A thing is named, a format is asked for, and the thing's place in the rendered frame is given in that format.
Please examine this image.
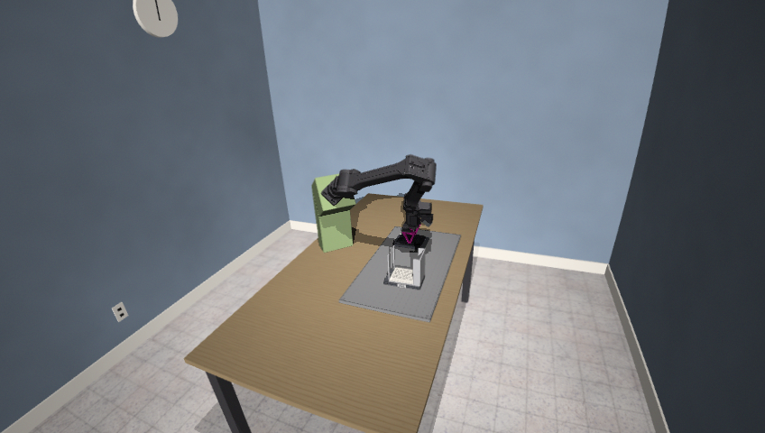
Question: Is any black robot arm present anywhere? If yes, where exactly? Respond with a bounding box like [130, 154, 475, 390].
[321, 154, 437, 227]

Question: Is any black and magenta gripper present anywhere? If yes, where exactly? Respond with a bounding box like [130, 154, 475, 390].
[401, 212, 421, 244]

